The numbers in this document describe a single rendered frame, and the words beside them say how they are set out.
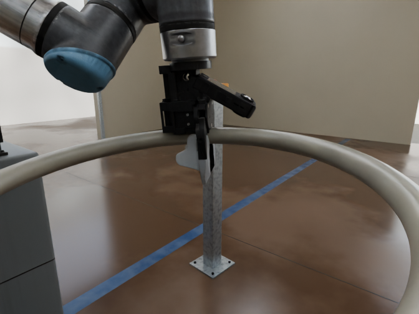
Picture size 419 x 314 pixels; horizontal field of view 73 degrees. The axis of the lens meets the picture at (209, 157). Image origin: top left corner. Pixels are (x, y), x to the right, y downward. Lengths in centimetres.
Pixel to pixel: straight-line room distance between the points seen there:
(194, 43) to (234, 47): 689
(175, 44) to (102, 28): 11
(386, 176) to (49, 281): 123
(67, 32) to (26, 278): 100
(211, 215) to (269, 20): 577
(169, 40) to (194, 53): 4
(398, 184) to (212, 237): 146
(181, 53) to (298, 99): 612
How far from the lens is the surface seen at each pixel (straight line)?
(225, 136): 49
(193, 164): 50
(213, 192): 159
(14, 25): 51
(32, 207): 120
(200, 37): 47
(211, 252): 177
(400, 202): 29
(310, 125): 649
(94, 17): 50
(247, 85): 711
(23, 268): 128
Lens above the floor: 109
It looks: 15 degrees down
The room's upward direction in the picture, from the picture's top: straight up
